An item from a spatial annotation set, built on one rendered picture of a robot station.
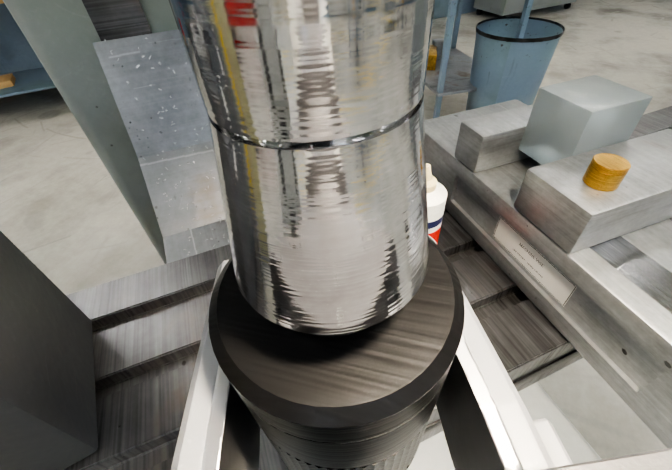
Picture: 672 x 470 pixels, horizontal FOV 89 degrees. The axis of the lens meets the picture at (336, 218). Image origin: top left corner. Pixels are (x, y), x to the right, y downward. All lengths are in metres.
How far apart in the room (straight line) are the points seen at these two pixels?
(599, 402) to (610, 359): 1.17
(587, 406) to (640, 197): 1.20
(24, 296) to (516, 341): 0.36
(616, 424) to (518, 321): 1.17
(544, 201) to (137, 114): 0.48
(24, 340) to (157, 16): 0.40
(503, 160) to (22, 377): 0.39
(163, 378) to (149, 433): 0.04
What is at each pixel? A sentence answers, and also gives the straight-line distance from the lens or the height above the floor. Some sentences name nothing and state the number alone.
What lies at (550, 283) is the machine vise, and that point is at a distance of 0.33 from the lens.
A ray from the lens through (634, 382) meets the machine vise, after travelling 0.33.
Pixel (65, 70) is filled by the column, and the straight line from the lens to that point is 0.58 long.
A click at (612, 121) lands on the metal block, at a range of 0.35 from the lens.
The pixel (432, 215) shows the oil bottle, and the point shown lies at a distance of 0.30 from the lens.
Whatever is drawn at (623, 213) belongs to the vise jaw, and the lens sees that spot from 0.31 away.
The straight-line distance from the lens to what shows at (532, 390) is 0.41.
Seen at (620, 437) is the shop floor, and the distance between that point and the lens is 1.48.
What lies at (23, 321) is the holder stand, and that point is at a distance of 0.30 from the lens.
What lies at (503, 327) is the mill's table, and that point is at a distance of 0.33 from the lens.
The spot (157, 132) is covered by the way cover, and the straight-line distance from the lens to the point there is 0.54.
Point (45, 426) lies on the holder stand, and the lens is 0.29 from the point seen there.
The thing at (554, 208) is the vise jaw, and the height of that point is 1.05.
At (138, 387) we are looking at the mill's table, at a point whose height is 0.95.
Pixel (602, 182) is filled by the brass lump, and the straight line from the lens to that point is 0.30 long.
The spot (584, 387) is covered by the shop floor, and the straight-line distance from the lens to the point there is 1.50.
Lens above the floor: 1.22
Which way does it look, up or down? 42 degrees down
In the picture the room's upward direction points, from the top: 5 degrees counter-clockwise
